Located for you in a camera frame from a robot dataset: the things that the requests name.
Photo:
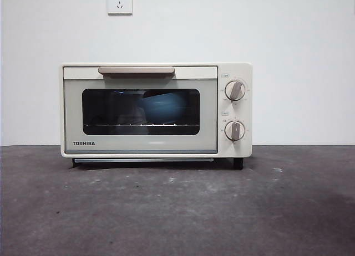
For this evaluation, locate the cream timer knob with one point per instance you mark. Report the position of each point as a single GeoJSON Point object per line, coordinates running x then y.
{"type": "Point", "coordinates": [234, 130]}

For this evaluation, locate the black oven foot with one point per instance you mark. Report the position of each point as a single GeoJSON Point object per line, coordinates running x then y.
{"type": "Point", "coordinates": [73, 164]}
{"type": "Point", "coordinates": [238, 163]}

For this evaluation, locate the white wall socket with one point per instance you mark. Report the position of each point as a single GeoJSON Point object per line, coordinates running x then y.
{"type": "Point", "coordinates": [119, 4]}

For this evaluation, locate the cream temperature knob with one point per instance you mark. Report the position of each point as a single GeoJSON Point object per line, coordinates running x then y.
{"type": "Point", "coordinates": [235, 91]}

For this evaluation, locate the cream Toshiba toaster oven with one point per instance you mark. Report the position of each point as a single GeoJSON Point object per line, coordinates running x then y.
{"type": "Point", "coordinates": [235, 70]}

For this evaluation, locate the blue ribbed bowl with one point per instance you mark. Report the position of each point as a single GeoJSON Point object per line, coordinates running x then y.
{"type": "Point", "coordinates": [163, 109]}

